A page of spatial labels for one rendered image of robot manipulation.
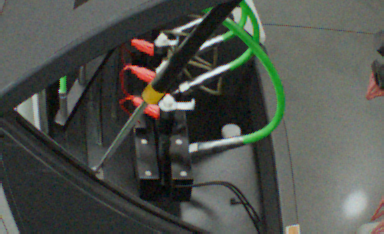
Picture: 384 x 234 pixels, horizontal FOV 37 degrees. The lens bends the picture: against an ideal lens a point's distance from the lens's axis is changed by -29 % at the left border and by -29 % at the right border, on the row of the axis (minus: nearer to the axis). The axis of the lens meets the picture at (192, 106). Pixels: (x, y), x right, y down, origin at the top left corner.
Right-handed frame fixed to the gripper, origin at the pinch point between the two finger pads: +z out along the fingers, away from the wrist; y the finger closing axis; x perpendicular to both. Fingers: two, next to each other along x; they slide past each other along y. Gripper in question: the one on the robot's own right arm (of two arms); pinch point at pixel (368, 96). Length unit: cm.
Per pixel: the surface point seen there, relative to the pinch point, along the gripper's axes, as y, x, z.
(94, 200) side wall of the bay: 59, -65, 0
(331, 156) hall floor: -68, 61, 81
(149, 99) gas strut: 56, -66, -19
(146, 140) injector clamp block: 19, -46, 25
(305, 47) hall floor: -135, 52, 85
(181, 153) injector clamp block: 21, -40, 22
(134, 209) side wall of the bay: 58, -59, -1
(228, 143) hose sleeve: 34, -43, 3
